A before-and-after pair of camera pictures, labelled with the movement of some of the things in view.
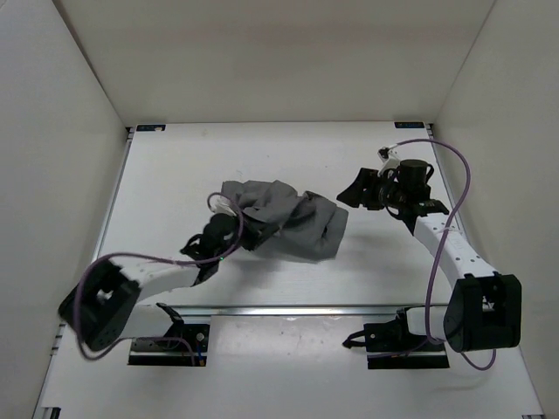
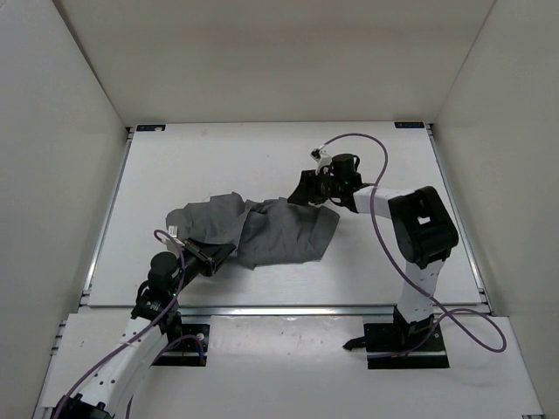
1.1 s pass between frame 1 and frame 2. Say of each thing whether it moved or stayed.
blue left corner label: stayed
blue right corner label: stayed
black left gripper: moved
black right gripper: moved
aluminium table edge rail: stayed
